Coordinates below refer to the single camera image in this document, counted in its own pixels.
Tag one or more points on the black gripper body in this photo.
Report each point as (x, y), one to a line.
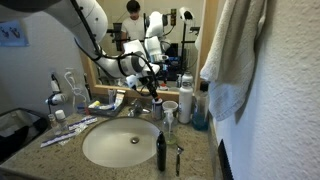
(147, 79)

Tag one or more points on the white can with orange lid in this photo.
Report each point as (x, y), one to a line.
(157, 109)

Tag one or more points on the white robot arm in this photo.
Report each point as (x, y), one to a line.
(87, 21)

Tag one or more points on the chrome tap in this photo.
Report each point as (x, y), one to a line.
(137, 109)

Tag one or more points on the white plastic cup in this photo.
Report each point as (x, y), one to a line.
(170, 105)

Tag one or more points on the white water bottle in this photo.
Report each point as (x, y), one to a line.
(185, 98)

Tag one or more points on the clear spray bottle green liquid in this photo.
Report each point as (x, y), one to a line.
(168, 127)

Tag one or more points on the wooden framed mirror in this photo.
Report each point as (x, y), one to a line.
(183, 50)

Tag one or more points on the blue mouthwash bottle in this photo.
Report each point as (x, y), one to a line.
(199, 121)

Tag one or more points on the black toiletry tray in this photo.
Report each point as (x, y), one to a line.
(98, 107)

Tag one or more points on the black bottle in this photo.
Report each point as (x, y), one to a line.
(161, 151)

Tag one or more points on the white oval sink basin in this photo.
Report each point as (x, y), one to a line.
(121, 142)

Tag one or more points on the black razor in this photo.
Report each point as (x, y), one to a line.
(178, 159)

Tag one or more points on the blue white blister pack strip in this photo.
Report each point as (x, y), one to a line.
(85, 121)

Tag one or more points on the white hanging towel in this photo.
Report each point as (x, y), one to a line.
(231, 59)

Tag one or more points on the electric toothbrush on charger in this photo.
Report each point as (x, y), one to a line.
(57, 97)

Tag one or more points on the small clear bottle white cap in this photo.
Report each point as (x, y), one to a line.
(54, 125)

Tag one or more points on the black bin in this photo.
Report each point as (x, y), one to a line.
(18, 128)

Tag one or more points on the black wall vent grille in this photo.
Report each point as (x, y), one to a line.
(224, 162)

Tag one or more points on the blue wall poster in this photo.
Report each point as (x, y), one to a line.
(12, 34)

